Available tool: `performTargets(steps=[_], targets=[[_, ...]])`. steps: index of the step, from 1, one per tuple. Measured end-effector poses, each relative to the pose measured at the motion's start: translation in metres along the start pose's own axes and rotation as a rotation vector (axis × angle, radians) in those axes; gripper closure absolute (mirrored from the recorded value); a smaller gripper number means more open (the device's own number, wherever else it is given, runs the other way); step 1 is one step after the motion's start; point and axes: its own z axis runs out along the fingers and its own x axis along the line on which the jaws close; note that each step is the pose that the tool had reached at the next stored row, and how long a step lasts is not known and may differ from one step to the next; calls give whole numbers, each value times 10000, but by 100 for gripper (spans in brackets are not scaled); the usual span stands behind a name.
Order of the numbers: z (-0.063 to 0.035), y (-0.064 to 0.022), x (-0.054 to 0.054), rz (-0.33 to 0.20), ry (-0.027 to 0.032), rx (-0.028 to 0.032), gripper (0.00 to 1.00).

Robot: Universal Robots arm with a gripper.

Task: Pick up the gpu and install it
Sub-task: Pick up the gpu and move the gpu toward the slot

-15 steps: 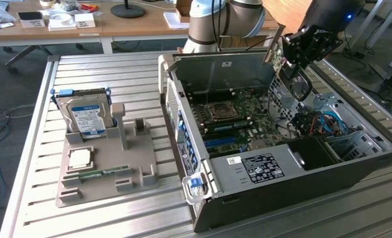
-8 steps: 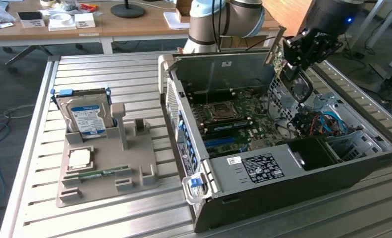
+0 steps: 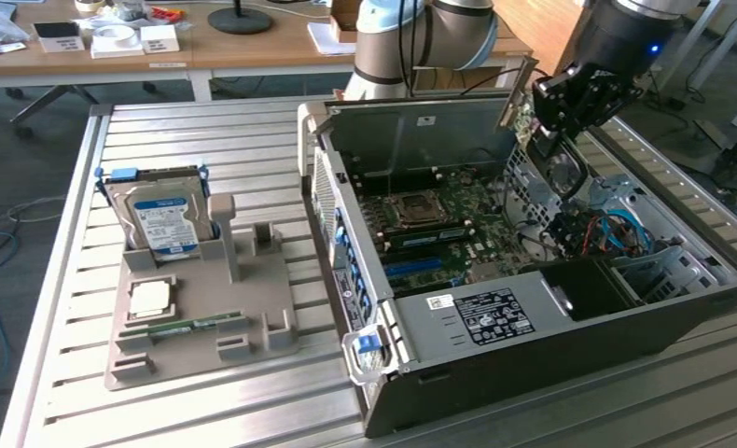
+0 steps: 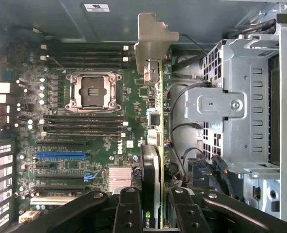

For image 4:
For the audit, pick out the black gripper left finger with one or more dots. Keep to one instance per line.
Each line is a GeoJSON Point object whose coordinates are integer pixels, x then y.
{"type": "Point", "coordinates": [129, 211]}

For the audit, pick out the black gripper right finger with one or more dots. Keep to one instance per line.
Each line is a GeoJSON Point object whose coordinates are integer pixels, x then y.
{"type": "Point", "coordinates": [189, 213]}

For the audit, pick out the silver chipset heatsink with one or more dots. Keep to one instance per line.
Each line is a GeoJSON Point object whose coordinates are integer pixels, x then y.
{"type": "Point", "coordinates": [120, 176]}

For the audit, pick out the green motherboard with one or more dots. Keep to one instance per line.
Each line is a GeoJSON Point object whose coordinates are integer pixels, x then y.
{"type": "Point", "coordinates": [104, 150]}

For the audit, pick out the blue expansion slot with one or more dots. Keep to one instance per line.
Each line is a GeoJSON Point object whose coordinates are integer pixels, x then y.
{"type": "Point", "coordinates": [61, 155]}

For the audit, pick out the perforated silver disk bay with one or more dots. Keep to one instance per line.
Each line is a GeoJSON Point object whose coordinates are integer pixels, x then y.
{"type": "Point", "coordinates": [243, 104]}

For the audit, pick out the CPU socket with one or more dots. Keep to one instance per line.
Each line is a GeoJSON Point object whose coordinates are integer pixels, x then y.
{"type": "Point", "coordinates": [92, 92]}

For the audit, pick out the black open PC case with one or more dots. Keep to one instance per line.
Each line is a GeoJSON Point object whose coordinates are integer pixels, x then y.
{"type": "Point", "coordinates": [61, 21]}

